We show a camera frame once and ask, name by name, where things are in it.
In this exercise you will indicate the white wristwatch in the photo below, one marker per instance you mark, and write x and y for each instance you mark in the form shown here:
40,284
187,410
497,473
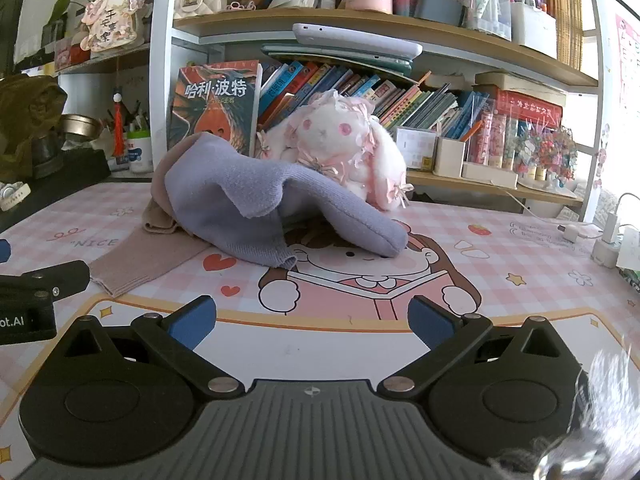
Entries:
12,200

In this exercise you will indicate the brown figurine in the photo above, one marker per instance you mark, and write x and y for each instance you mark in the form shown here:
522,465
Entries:
25,110

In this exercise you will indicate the white storage box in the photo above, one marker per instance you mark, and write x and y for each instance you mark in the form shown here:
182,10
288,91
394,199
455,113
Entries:
532,30

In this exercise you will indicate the yellow book set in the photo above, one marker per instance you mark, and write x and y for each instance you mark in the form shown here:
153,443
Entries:
565,25

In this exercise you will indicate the metal bowl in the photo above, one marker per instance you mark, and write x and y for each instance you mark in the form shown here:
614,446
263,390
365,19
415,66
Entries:
80,127

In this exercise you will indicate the red box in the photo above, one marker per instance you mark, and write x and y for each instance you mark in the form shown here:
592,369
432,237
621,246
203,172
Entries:
525,105

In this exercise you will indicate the purple and pink knit sweater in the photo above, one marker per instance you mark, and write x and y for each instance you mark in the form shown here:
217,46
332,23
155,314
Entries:
240,195

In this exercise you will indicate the black tray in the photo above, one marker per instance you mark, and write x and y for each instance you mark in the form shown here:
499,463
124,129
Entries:
65,175

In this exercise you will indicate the row of colourful tubes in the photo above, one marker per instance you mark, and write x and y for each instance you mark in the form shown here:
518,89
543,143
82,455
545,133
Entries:
525,145

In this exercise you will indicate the red tassel pendant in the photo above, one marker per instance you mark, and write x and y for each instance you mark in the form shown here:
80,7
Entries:
117,125

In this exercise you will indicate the floral paper ornament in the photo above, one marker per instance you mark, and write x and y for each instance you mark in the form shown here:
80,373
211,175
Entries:
112,20

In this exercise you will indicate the bunch of pens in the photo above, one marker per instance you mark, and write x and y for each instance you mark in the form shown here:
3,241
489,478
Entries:
130,117

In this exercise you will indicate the white tablet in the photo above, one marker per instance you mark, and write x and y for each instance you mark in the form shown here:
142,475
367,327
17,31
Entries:
350,42

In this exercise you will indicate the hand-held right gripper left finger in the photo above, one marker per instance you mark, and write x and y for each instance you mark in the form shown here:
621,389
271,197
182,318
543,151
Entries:
192,322

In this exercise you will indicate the teal flat case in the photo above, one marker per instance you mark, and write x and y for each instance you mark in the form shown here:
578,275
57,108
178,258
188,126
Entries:
325,57

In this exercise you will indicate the white charger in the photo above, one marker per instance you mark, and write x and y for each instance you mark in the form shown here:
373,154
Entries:
606,252

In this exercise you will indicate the dark fantasy novel book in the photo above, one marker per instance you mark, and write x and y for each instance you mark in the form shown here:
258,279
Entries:
215,105

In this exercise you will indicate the white pen box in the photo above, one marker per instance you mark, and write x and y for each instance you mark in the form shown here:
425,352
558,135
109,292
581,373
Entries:
447,157

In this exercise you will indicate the white pink plush bunny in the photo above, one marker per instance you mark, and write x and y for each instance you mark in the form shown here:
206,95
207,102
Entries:
330,145

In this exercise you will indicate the white cup with blue label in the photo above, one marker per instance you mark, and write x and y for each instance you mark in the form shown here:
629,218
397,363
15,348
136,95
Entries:
140,155

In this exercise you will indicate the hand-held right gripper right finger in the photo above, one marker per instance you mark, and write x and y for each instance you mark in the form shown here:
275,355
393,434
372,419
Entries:
430,327

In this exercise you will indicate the pink wall poster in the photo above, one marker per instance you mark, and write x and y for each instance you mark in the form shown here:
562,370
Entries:
629,70

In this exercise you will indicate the row of colourful books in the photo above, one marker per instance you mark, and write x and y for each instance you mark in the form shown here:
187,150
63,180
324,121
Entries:
400,100

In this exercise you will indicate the grey pen holder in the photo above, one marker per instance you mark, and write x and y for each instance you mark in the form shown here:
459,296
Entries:
437,7

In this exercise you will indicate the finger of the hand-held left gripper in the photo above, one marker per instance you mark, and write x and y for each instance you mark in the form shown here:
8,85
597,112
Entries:
3,251

